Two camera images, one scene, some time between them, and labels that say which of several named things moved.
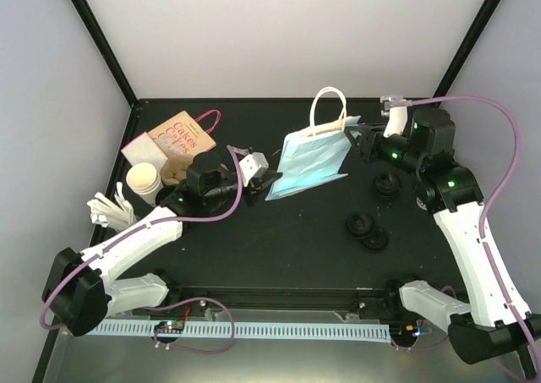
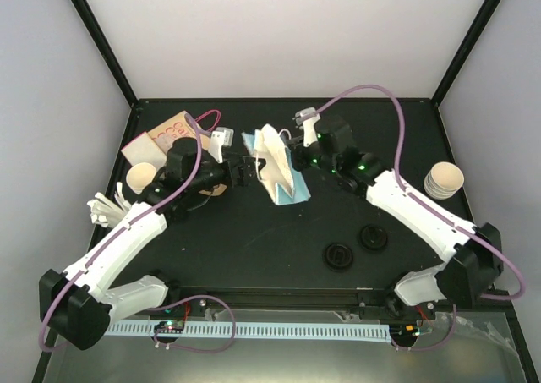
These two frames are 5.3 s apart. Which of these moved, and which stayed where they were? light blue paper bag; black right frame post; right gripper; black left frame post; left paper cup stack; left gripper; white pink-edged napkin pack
Moved: light blue paper bag; left gripper; right gripper
Stayed: left paper cup stack; black left frame post; white pink-edged napkin pack; black right frame post
